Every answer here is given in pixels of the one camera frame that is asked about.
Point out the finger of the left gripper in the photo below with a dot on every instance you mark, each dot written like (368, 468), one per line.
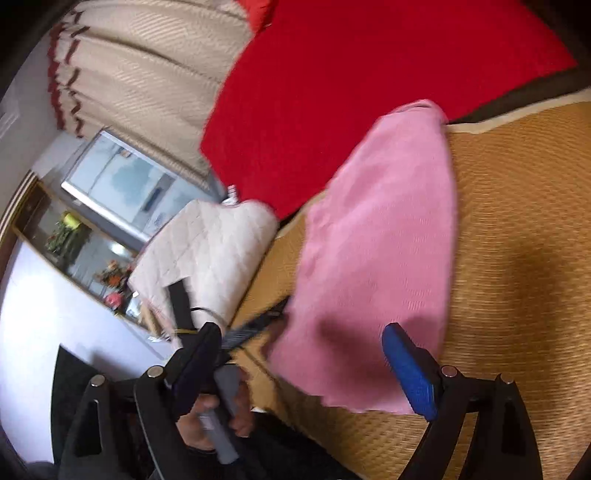
(181, 308)
(255, 326)

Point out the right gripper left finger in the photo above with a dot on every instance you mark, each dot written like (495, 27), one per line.
(127, 429)

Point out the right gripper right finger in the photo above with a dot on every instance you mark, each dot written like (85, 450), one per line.
(503, 444)

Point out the pink corduroy coat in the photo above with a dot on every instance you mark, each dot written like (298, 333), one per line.
(378, 249)

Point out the person's left hand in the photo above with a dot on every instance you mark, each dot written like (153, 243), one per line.
(195, 427)

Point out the white quilted cushion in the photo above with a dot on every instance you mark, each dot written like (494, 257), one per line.
(215, 250)

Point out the woven bamboo mat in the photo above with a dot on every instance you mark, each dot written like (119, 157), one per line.
(520, 301)

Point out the beige dotted curtain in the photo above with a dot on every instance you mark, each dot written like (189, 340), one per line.
(148, 72)

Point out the red blanket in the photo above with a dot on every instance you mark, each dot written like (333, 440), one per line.
(310, 85)

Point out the red pillow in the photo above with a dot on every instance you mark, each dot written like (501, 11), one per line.
(258, 12)

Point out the window with frame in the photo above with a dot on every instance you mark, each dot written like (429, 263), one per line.
(129, 189)

